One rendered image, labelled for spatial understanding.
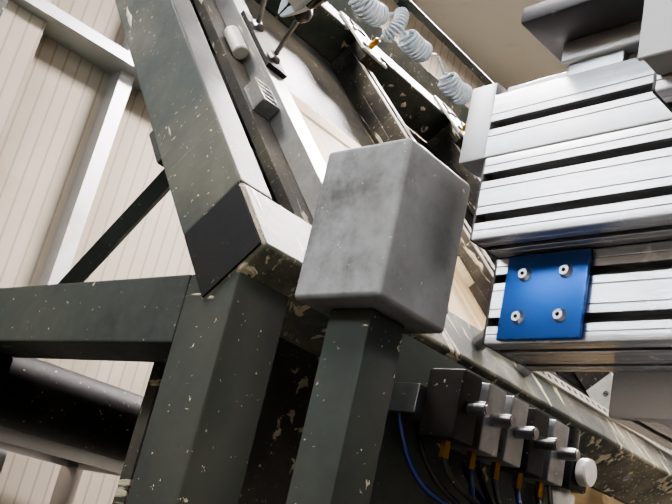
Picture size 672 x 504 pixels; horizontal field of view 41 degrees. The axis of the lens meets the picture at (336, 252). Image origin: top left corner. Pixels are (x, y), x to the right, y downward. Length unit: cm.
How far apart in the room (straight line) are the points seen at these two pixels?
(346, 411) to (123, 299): 42
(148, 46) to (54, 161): 326
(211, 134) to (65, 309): 33
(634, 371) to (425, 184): 28
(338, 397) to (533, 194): 28
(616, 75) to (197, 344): 54
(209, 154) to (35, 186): 348
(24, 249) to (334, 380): 374
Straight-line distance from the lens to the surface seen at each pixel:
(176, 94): 133
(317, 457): 91
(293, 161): 147
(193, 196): 117
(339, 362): 92
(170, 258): 497
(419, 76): 321
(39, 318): 137
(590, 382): 210
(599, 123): 84
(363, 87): 225
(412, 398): 117
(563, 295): 83
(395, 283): 90
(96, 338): 122
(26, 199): 461
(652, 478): 198
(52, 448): 357
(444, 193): 98
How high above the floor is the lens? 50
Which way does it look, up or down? 19 degrees up
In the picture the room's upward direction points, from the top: 13 degrees clockwise
